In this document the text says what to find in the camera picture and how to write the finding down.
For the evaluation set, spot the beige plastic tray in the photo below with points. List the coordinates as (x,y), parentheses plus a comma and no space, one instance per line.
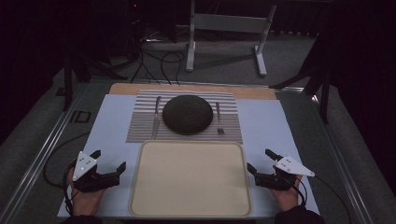
(190,180)

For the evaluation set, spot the small black floor frame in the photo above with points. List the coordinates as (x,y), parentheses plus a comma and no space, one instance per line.
(72,116)

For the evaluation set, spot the light blue table mat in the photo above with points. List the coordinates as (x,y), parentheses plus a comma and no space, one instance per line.
(109,124)

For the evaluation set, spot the striped grey placemat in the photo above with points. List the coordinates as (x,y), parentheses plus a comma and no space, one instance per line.
(140,124)

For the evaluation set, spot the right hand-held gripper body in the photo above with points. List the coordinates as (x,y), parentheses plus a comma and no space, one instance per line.
(280,182)

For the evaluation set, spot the black metal stand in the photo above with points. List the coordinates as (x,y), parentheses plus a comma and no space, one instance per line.
(324,99)
(67,81)

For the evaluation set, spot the person's right hand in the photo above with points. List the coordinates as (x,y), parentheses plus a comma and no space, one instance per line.
(288,199)

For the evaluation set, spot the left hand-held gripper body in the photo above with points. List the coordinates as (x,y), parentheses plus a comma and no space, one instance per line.
(93,182)

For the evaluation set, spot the aluminium floor rail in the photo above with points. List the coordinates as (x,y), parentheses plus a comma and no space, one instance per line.
(342,161)
(40,158)

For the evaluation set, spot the white metal stand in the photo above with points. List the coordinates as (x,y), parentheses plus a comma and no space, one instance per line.
(229,23)

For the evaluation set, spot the dark textured round plate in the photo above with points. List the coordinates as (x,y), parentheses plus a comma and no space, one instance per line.
(186,115)

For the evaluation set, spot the person's left hand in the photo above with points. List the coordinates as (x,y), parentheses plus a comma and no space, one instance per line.
(87,202)

